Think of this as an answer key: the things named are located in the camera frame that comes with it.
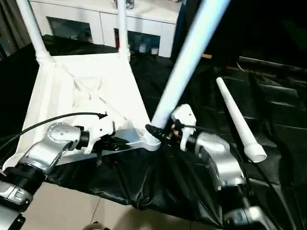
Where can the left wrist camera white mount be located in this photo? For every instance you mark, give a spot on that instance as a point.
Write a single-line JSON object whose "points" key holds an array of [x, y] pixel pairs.
{"points": [[100, 127]]}

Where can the grey curtain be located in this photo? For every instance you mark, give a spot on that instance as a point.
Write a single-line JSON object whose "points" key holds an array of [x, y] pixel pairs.
{"points": [[14, 24]]}

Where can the dark brown round object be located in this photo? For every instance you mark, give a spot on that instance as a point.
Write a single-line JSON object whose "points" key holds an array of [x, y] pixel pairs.
{"points": [[94, 226]]}

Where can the black table mat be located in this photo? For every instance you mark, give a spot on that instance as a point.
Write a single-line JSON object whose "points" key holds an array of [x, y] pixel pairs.
{"points": [[156, 182]]}

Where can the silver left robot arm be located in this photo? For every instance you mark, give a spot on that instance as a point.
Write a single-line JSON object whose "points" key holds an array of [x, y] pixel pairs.
{"points": [[57, 136]]}

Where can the white plastic table top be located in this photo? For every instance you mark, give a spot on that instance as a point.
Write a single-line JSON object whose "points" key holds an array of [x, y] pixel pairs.
{"points": [[72, 95]]}

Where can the white plastic table leg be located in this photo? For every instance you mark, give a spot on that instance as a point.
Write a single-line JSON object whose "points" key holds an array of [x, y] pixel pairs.
{"points": [[122, 28], [236, 112], [33, 31], [192, 48]]}

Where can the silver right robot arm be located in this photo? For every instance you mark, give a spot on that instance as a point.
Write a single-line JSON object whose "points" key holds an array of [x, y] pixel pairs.
{"points": [[216, 153]]}

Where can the small yellow tag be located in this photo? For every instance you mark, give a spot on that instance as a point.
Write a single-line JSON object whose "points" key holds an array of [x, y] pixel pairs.
{"points": [[206, 56]]}

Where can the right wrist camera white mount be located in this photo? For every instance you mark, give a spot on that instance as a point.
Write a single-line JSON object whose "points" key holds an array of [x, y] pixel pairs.
{"points": [[184, 115]]}

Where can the black long bar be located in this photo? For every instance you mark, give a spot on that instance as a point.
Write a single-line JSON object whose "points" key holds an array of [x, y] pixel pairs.
{"points": [[275, 63]]}

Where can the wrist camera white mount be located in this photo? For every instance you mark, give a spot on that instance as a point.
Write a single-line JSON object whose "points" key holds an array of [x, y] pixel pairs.
{"points": [[100, 127], [184, 115]]}

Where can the white glass-door cabinet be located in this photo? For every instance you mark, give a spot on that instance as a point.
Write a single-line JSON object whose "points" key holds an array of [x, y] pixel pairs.
{"points": [[105, 16]]}

